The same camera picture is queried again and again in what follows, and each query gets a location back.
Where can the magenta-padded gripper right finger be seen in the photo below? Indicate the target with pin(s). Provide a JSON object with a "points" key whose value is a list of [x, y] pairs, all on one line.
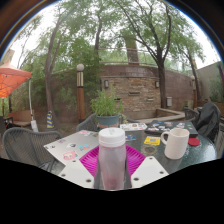
{"points": [[148, 170]]}

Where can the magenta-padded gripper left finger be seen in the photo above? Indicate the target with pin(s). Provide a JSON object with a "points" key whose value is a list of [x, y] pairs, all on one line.
{"points": [[75, 173]]}

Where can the yellow card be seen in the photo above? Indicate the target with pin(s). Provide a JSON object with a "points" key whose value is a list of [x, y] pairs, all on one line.
{"points": [[152, 140]]}

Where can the blue colourful card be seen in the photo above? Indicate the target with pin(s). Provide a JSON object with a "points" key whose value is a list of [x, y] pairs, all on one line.
{"points": [[130, 137]]}

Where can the white ribbed mug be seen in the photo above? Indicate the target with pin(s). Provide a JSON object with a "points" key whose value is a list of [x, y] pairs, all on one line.
{"points": [[176, 145]]}

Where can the white sticker sheet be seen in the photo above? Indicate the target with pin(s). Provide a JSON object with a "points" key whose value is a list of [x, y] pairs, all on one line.
{"points": [[133, 126]]}

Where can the blue and yellow cone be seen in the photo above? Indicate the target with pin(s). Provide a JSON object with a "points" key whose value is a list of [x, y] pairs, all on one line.
{"points": [[50, 120]]}

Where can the green plant in blue pot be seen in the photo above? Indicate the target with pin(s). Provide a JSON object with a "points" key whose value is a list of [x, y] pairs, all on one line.
{"points": [[106, 106]]}

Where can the black jacket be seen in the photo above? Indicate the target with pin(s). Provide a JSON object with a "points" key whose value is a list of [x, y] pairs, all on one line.
{"points": [[208, 120]]}

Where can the wooden bench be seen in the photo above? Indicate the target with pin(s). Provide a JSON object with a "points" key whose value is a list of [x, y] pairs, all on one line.
{"points": [[20, 117]]}

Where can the tree with dark trunk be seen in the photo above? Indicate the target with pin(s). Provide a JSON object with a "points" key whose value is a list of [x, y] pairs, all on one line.
{"points": [[162, 86]]}

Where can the tree with forked trunk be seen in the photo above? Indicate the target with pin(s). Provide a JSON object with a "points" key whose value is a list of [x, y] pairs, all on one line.
{"points": [[49, 86]]}

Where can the orange canopy tent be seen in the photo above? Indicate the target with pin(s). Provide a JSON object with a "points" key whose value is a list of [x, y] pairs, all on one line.
{"points": [[11, 80]]}

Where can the grey wall box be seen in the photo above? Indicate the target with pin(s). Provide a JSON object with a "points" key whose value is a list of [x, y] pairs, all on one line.
{"points": [[169, 101]]}

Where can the brown lamp post with globe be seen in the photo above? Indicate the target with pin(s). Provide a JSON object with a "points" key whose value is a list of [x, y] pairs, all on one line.
{"points": [[80, 96]]}

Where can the wall lamp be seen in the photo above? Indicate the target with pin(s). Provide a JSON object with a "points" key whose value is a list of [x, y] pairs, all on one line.
{"points": [[106, 84], [157, 84]]}

